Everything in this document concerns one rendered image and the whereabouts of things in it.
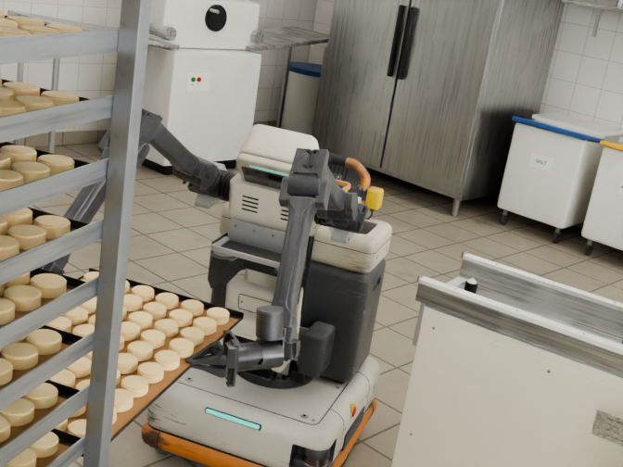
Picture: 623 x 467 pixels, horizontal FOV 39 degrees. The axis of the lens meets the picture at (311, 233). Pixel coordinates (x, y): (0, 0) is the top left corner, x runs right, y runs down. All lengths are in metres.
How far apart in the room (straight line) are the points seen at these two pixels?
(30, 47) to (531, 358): 1.49
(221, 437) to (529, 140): 3.84
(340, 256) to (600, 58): 4.12
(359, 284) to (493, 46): 3.44
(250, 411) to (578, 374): 1.07
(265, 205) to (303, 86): 4.97
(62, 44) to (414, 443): 1.61
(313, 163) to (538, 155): 4.16
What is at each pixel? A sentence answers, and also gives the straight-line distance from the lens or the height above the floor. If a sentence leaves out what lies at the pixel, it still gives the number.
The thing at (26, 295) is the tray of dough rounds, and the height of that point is 1.15.
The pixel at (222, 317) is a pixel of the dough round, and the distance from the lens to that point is 1.96.
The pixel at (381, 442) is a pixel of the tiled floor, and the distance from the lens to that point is 3.32.
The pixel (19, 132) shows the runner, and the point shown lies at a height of 1.40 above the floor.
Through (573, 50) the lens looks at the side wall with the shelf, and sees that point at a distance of 6.76.
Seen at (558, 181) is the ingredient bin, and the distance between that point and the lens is 6.10.
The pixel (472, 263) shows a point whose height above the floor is 0.88.
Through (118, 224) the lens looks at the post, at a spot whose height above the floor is 1.24.
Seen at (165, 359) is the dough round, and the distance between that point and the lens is 1.78.
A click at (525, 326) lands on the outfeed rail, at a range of 2.22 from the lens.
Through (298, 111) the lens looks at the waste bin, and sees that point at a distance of 7.58.
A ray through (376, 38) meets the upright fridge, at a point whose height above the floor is 1.09.
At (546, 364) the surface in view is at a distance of 2.22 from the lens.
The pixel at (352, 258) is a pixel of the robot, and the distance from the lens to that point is 2.83.
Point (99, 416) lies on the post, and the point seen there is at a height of 0.93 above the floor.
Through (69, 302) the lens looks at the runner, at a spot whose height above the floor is 1.14.
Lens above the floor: 1.67
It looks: 18 degrees down
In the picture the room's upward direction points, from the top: 9 degrees clockwise
